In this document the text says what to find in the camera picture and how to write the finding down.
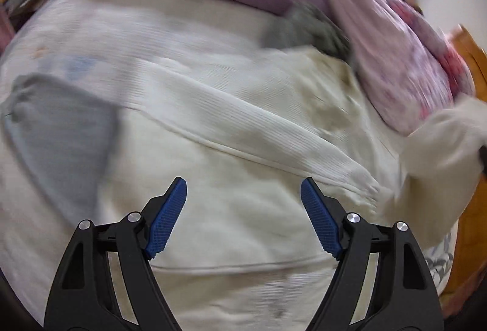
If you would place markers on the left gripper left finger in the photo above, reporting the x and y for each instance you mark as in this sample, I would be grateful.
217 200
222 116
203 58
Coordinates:
104 280

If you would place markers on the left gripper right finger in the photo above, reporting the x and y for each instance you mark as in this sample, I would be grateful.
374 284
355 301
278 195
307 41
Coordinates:
382 280

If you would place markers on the cream white knit sweater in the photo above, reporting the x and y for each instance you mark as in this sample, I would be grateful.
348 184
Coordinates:
244 132

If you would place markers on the light grey blue garment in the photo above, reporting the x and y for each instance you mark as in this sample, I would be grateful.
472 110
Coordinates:
63 137

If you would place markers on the white fuzzy bed blanket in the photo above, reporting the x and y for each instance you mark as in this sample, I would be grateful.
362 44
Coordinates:
92 44

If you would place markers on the pink floral quilt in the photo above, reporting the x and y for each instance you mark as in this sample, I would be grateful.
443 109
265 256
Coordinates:
407 69

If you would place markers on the dark grey crumpled garment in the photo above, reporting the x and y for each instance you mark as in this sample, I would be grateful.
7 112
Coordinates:
305 25

